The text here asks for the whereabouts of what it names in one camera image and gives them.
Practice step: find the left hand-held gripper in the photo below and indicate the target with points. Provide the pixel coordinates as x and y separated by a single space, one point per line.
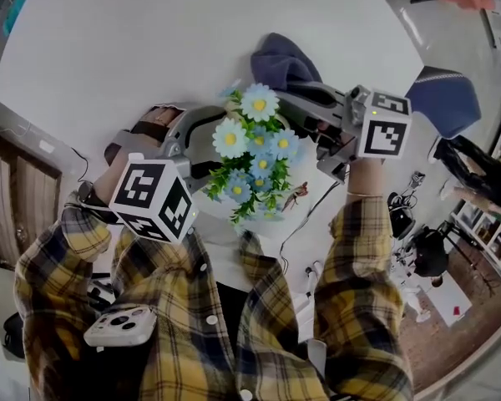
142 186

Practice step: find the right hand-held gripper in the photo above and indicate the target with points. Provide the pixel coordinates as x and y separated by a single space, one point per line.
384 136

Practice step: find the blue artificial flower bouquet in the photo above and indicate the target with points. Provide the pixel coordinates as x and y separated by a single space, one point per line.
259 140

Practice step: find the dark blue cloth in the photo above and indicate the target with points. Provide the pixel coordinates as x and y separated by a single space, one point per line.
279 61

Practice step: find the person's left forearm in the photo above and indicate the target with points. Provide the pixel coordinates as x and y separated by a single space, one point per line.
58 249

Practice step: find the person's right forearm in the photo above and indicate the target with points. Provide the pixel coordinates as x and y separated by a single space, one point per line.
359 245

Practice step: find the person's right hand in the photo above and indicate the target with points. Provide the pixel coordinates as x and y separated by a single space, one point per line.
334 134

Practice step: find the person's left hand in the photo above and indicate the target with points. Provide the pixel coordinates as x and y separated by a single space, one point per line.
158 117

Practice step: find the black wristwatch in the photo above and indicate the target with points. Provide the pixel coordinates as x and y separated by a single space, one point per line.
87 194

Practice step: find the blue chair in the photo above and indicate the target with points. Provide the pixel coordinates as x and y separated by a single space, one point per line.
446 103

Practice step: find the white power strip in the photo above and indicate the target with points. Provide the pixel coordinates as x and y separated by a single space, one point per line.
46 146

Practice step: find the person's torso in plaid shirt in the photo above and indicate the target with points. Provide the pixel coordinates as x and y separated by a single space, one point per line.
183 307

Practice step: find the brown wooden cabinet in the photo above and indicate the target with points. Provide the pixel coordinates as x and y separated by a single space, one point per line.
8 207

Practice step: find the white smartphone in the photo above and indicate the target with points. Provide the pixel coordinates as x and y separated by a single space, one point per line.
108 332

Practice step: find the white cube shelf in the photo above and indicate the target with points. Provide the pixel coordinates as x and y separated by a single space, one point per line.
484 232

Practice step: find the small red object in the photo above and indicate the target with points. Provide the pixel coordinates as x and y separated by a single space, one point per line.
456 311

